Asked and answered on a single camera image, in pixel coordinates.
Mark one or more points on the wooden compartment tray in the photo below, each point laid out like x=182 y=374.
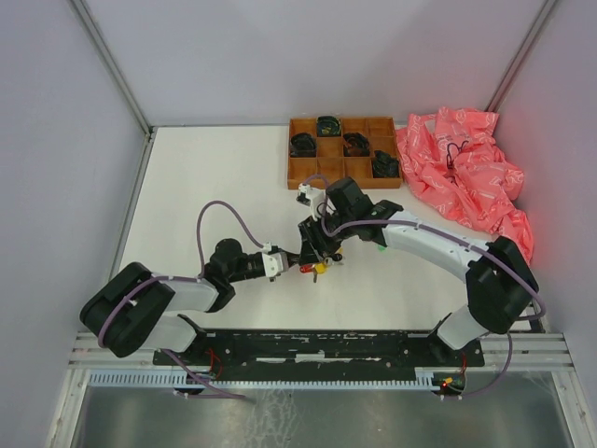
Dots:
x=331 y=147

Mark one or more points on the white slotted cable duct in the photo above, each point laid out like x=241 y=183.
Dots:
x=422 y=380

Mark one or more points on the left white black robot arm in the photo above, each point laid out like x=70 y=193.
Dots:
x=138 y=308

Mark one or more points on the aluminium frame rail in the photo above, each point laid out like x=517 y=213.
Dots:
x=92 y=30

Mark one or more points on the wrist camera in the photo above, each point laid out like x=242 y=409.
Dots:
x=274 y=260
x=314 y=198

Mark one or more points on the black item left compartment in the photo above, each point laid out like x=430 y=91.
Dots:
x=302 y=145

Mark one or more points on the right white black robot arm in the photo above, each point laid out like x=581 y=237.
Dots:
x=499 y=283

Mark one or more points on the black item compartment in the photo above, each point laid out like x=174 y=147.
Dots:
x=302 y=145
x=355 y=145
x=384 y=165
x=328 y=126

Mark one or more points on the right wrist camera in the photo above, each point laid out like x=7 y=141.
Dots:
x=314 y=198

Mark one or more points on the black item middle compartment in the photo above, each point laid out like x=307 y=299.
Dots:
x=355 y=145

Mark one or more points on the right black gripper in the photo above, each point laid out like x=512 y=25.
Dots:
x=313 y=242

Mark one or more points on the black item top compartment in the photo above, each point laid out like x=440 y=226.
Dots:
x=328 y=126

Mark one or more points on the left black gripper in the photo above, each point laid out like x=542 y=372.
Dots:
x=291 y=258

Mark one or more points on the black item right compartment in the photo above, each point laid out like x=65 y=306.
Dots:
x=384 y=165

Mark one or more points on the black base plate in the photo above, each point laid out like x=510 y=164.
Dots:
x=400 y=348

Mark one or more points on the pink plastic bag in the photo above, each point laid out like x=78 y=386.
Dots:
x=452 y=163

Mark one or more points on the keyring bunch with red opener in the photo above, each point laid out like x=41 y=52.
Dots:
x=320 y=268

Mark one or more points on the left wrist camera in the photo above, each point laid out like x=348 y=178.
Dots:
x=274 y=260

